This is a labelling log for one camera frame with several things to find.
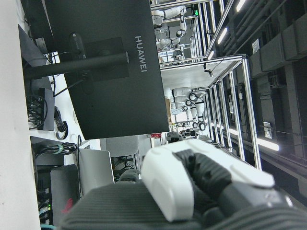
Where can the black chair headrest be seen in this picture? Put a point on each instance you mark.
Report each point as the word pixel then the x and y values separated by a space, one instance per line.
pixel 173 137

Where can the black case with red logo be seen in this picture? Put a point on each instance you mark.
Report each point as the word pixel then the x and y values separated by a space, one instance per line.
pixel 64 184

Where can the network switch with green light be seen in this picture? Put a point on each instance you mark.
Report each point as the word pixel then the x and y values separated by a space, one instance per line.
pixel 44 206

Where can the black Huawei monitor with stand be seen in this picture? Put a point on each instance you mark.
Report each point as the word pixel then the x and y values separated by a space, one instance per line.
pixel 108 95

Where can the silver laptop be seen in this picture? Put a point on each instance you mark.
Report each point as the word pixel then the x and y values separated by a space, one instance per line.
pixel 96 167

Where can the black power box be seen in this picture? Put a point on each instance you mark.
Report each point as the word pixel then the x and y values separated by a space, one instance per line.
pixel 47 110

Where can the aluminium cage frame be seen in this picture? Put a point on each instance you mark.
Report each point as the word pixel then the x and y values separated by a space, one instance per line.
pixel 249 100

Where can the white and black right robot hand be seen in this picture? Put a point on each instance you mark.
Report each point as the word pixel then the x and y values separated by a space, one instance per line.
pixel 168 182

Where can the long ceiling light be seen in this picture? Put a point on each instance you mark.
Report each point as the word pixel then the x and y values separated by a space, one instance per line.
pixel 222 36
pixel 267 145
pixel 211 55
pixel 240 5

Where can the grey office chair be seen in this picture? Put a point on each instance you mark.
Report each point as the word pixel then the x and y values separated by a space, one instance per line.
pixel 122 145

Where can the white humanoid robot with arms raised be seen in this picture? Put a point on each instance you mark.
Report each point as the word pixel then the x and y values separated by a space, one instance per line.
pixel 178 18

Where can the black cylindrical webcam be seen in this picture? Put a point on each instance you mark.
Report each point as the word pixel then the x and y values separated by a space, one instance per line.
pixel 77 44

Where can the white humanoid robot with black joints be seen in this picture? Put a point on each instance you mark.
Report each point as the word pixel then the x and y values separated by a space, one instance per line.
pixel 196 107

